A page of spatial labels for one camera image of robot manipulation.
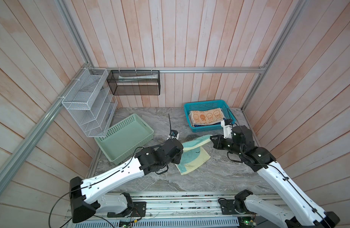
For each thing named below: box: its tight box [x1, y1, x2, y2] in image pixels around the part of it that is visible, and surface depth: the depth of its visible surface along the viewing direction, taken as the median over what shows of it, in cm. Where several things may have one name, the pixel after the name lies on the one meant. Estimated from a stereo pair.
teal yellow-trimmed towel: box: [175, 134, 213, 176], surface depth 90 cm
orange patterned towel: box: [189, 107, 225, 126], surface depth 109 cm
